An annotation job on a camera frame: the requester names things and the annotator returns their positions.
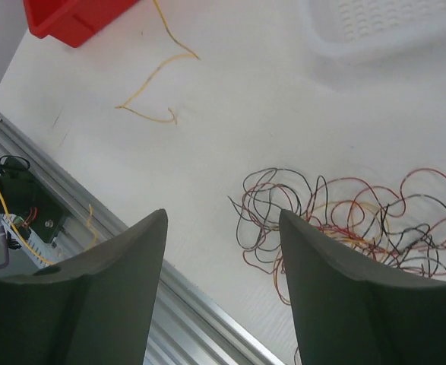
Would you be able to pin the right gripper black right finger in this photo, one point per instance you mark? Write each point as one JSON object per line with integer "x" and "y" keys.
{"x": 350, "y": 309}

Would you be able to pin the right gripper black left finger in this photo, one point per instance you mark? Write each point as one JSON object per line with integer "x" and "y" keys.
{"x": 94, "y": 308}

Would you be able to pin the white perforated plastic basket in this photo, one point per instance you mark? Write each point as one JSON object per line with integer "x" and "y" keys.
{"x": 359, "y": 31}

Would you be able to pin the red plastic tray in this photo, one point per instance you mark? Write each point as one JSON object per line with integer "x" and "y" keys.
{"x": 72, "y": 22}

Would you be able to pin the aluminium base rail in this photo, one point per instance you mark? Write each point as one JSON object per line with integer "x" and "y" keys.
{"x": 186, "y": 327}

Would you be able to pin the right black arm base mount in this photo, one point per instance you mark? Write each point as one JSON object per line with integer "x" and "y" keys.
{"x": 25, "y": 197}

